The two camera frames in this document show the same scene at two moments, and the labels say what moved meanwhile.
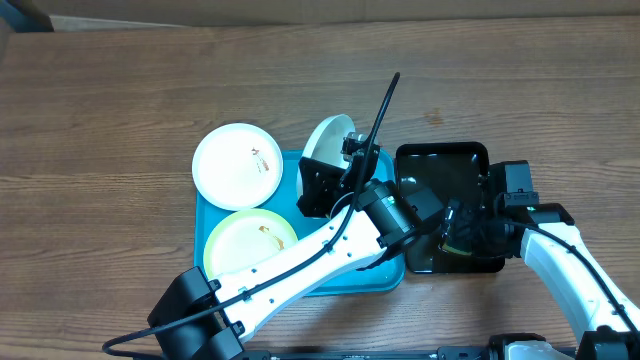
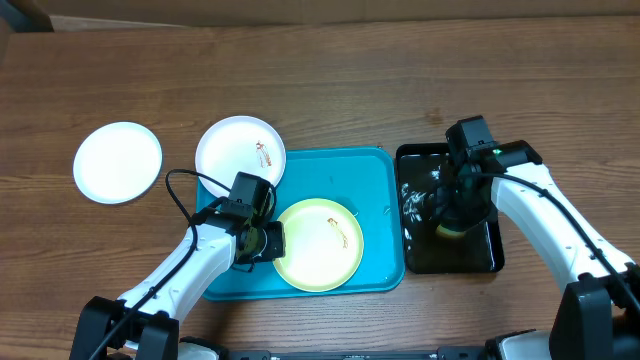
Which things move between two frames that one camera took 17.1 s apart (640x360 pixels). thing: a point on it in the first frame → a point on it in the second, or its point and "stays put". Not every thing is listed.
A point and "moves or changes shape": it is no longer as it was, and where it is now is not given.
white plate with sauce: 326,140 → 117,163
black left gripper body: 328,193 → 271,245
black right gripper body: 475,229 → 461,208
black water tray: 463,236 stays put
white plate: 237,167 moves or changes shape
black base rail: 447,353 stays put
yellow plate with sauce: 244,237 moves or changes shape
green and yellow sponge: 455,250 moves or changes shape
